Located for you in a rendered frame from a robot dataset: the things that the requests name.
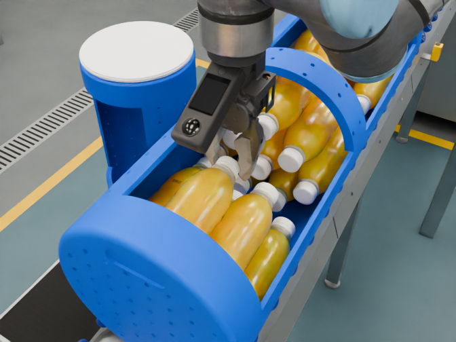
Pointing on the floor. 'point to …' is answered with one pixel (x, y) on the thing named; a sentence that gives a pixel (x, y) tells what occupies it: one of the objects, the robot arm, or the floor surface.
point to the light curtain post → (440, 197)
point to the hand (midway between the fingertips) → (228, 170)
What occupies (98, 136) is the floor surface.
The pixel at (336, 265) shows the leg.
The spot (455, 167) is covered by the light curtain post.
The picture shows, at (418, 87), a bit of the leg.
